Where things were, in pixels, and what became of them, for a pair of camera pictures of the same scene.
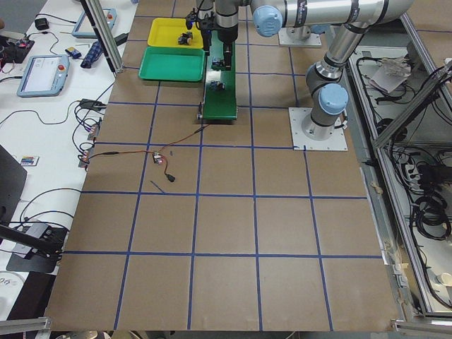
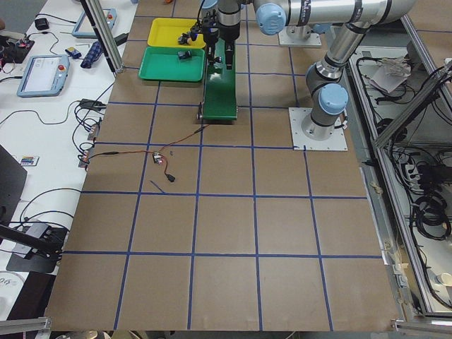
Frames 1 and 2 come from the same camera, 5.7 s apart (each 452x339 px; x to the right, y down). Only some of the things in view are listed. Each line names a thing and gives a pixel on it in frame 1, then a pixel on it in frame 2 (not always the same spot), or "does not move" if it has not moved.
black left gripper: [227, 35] does not move
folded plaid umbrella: [95, 51] does not move
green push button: [218, 65] to [184, 55]
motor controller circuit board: [157, 157] does not move
